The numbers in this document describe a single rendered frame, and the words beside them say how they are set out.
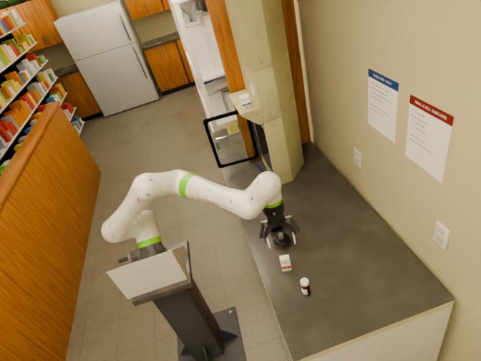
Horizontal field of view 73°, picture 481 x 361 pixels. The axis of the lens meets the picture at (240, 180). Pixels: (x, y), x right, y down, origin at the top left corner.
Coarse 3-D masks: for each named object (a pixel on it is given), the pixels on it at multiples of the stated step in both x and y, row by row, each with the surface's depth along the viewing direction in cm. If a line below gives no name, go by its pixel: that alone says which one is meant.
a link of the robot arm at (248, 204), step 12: (192, 180) 139; (204, 180) 137; (192, 192) 137; (204, 192) 133; (216, 192) 129; (228, 192) 126; (240, 192) 123; (252, 192) 121; (216, 204) 130; (228, 204) 124; (240, 204) 119; (252, 204) 119; (264, 204) 123; (240, 216) 122; (252, 216) 120
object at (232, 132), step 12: (216, 120) 212; (228, 120) 213; (240, 120) 214; (216, 132) 217; (228, 132) 218; (240, 132) 219; (228, 144) 224; (240, 144) 225; (252, 144) 226; (228, 156) 230; (240, 156) 231; (252, 156) 232
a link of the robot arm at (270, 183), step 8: (264, 176) 126; (272, 176) 126; (256, 184) 124; (264, 184) 124; (272, 184) 125; (280, 184) 127; (264, 192) 123; (272, 192) 125; (280, 192) 130; (272, 200) 129; (280, 200) 132
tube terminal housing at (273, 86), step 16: (240, 64) 190; (288, 64) 182; (256, 80) 169; (272, 80) 171; (288, 80) 185; (256, 96) 176; (272, 96) 176; (288, 96) 188; (272, 112) 181; (288, 112) 191; (272, 128) 187; (288, 128) 195; (272, 144) 193; (288, 144) 198; (272, 160) 200; (288, 160) 203; (288, 176) 210
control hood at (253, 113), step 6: (240, 90) 203; (234, 96) 198; (234, 102) 191; (240, 102) 189; (252, 102) 185; (240, 108) 183; (246, 108) 181; (252, 108) 179; (258, 108) 178; (240, 114) 178; (246, 114) 178; (252, 114) 179; (258, 114) 180; (252, 120) 181; (258, 120) 182
